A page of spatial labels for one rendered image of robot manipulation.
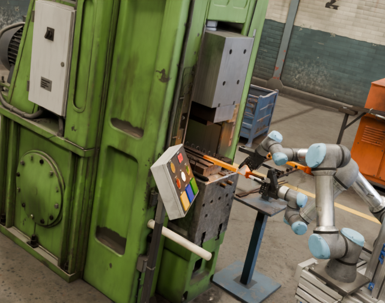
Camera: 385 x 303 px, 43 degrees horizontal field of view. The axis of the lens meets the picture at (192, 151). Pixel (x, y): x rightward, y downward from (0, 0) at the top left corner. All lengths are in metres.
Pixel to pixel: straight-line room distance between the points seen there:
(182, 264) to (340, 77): 7.81
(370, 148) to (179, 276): 3.66
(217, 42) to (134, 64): 0.49
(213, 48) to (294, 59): 8.10
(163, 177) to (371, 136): 4.26
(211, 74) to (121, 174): 0.83
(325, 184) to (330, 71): 8.26
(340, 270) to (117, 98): 1.55
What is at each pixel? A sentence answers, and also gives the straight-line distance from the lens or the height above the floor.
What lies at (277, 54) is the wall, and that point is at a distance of 10.93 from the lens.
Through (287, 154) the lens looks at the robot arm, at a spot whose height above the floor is 1.23.
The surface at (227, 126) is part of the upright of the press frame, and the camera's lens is 3.27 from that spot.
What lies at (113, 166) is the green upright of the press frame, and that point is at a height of 0.85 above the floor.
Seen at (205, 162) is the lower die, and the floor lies 0.99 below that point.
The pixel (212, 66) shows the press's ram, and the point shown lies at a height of 1.59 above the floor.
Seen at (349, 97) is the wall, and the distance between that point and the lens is 10.48.
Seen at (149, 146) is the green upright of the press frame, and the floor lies 1.11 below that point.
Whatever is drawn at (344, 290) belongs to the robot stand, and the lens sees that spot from 2.45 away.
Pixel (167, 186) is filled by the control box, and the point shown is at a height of 1.09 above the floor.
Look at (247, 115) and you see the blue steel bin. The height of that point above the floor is 0.42.
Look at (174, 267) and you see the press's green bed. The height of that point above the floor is 0.26.
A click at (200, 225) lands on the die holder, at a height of 0.62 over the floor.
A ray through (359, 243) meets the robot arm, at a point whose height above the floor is 1.03.
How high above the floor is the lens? 2.04
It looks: 19 degrees down
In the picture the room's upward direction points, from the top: 11 degrees clockwise
